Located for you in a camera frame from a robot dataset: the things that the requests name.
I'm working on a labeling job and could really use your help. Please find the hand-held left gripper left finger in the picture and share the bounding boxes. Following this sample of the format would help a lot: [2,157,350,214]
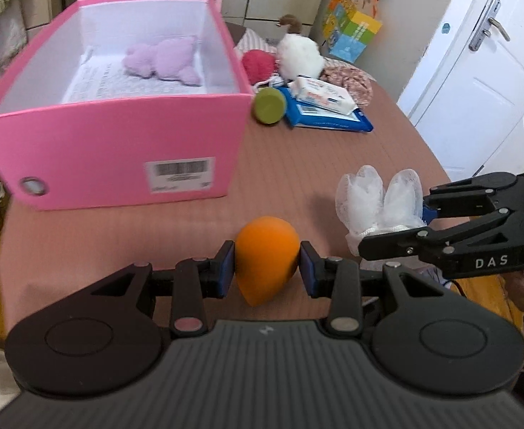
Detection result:
[91,240,236,338]

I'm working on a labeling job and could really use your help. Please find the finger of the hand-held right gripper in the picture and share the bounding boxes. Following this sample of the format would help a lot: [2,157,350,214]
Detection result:
[423,172,519,222]
[358,208,513,273]

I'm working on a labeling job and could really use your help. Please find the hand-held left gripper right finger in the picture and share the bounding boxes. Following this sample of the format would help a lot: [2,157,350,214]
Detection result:
[300,240,446,338]

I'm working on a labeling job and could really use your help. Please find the orange makeup sponge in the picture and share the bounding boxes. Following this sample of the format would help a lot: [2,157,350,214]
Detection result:
[235,217,300,308]

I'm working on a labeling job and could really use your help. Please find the pink cardboard box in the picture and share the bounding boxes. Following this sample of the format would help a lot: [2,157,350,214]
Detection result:
[0,0,256,212]

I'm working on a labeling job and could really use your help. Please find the white brown plush toy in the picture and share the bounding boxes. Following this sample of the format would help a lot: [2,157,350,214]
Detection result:
[275,14,325,82]

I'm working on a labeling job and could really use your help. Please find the white door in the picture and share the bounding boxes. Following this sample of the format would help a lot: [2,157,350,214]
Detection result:
[396,0,524,184]

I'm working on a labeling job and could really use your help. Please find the blue wipes packet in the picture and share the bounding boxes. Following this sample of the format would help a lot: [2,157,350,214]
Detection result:
[280,87,373,133]

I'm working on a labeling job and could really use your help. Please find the pink floral cloth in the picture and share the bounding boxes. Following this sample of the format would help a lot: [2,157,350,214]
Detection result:
[322,65,374,108]

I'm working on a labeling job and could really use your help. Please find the white wipes packet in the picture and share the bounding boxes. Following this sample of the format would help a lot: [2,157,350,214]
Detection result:
[287,76,358,114]

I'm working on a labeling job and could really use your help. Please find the colourful cardboard box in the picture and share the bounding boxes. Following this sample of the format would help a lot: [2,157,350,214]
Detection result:
[322,0,383,64]

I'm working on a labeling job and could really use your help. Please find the red fluffy ball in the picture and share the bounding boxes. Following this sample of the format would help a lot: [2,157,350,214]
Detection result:
[241,49,278,85]

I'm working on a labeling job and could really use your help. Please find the purple plush toy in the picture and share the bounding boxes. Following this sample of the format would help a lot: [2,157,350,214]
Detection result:
[123,36,202,87]

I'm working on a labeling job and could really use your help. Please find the printed paper sheet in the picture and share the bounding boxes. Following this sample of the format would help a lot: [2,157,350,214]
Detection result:
[63,47,209,103]

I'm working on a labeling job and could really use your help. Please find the striped cloth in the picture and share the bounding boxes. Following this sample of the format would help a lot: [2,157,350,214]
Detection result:
[236,28,285,54]

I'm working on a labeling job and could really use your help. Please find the metal door handle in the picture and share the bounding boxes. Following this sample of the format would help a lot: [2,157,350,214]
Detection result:
[469,0,510,52]

